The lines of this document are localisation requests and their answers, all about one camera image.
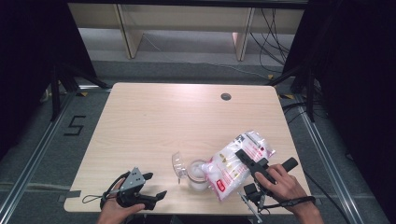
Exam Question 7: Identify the person's right hand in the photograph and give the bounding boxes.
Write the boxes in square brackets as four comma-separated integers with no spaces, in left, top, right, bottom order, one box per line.
[254,163,308,213]

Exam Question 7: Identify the metal floor rail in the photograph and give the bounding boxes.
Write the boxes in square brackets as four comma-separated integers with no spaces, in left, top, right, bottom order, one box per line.
[293,93,363,224]
[0,90,78,220]

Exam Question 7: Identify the white floor cable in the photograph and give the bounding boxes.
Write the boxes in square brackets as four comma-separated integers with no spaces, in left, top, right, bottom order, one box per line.
[141,33,271,79]

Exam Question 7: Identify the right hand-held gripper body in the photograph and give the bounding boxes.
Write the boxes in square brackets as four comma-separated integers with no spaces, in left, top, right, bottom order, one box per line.
[237,157,299,224]

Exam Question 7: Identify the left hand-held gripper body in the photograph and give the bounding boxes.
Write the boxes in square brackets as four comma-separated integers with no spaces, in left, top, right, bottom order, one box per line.
[115,166,156,211]

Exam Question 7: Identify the black metal stand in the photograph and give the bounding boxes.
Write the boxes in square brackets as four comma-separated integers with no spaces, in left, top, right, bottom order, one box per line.
[49,62,112,122]
[265,63,318,123]

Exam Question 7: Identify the grey strap loop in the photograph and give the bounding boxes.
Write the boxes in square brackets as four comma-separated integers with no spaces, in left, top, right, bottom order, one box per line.
[81,193,106,204]

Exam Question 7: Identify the person's left hand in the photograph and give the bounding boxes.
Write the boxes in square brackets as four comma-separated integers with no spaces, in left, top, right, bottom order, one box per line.
[95,179,146,224]

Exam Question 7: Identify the clear glass jar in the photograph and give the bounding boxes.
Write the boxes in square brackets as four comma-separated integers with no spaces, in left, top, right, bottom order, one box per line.
[186,158,213,192]

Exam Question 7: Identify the bundle of black cables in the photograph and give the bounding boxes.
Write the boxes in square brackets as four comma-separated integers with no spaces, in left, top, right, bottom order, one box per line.
[249,7,294,75]

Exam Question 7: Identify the black floor cables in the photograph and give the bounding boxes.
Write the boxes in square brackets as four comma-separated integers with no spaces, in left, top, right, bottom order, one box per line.
[280,101,330,126]

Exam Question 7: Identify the grey tape strip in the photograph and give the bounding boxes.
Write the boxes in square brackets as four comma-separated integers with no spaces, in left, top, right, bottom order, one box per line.
[57,189,82,203]

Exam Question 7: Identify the black curtain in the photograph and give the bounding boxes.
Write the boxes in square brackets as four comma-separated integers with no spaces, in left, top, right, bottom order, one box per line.
[0,0,97,162]
[282,0,396,224]

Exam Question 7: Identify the red and white sugar bag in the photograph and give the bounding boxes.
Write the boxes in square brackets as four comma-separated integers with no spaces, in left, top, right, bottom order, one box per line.
[201,130,277,202]

